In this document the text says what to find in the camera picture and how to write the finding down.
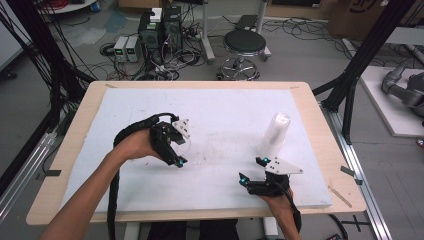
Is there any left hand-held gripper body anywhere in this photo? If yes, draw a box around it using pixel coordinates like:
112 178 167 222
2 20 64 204
149 118 192 167

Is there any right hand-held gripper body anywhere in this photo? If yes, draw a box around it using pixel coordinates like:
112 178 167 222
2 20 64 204
247 157 304 198

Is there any single clear plastic cup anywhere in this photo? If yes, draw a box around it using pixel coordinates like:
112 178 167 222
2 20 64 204
178 133 196 159

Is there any stack of translucent plastic cups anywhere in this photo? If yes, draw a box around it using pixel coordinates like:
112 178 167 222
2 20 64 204
258 111 292 161

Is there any person's right hand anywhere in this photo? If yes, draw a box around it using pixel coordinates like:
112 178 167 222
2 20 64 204
259 189 295 218

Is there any person's left hand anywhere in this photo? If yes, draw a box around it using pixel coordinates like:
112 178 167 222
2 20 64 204
113 128 162 163

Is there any white foam mat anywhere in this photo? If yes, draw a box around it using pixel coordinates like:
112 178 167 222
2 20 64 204
59 87 333 214

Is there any light wooden table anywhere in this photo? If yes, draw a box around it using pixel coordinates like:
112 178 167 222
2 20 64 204
25 80 368 227

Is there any thin wooden stick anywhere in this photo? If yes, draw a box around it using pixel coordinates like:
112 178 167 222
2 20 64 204
327 184 354 209

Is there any grey power supply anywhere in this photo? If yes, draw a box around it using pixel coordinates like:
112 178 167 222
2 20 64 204
113 35 129 63
125 35 143 63

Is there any white metal stand leg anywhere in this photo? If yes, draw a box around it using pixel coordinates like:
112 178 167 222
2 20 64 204
254 0 273 63
199 0 217 65

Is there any black computer tower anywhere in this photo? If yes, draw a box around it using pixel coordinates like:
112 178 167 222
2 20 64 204
137 8 165 65
162 5 184 54

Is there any black round stool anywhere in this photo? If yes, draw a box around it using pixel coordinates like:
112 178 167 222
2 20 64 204
218 29 268 81

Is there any small white box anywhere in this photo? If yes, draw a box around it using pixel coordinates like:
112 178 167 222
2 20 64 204
149 7 163 24

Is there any white floor board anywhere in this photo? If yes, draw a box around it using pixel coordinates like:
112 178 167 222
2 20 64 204
359 64 424 138

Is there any brown cardboard box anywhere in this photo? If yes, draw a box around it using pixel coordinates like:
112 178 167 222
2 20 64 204
327 0 409 42

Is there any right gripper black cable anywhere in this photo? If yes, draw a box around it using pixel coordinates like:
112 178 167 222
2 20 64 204
281 184 303 234

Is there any left gripper black sleeved cable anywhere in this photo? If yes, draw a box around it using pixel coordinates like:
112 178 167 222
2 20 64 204
106 112 180 240

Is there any aluminium floor rail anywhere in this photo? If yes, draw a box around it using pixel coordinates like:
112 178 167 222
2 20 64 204
0 128 58 223
320 102 395 240

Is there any black metal frame post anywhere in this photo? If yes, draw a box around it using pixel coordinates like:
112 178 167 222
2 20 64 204
4 0 96 111
312 0 413 145

